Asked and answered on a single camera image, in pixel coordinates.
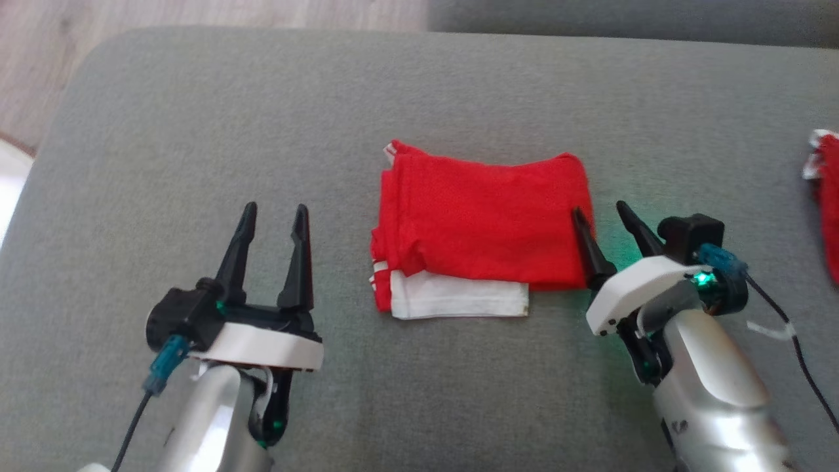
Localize white cable tag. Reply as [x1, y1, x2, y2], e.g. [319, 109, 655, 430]
[747, 319, 798, 341]

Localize red shorts with white stripe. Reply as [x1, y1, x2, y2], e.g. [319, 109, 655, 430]
[802, 129, 839, 286]

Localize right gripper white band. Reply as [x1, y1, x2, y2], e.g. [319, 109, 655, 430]
[571, 201, 705, 385]

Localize white floor mat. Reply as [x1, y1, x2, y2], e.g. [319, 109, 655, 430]
[0, 134, 35, 254]

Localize cable with blue plug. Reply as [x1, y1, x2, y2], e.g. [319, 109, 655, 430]
[697, 243, 839, 435]
[114, 334, 191, 472]

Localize red and white jersey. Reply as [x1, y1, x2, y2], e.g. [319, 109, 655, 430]
[368, 140, 596, 321]

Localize grey sofa seat cushion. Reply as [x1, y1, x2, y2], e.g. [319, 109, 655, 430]
[0, 26, 839, 472]

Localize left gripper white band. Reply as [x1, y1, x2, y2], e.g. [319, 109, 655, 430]
[189, 202, 325, 448]

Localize right cable with blue plug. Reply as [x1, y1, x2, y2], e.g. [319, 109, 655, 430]
[697, 243, 839, 435]

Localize left cable with blue plug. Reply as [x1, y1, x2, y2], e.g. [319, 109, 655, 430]
[114, 334, 191, 472]

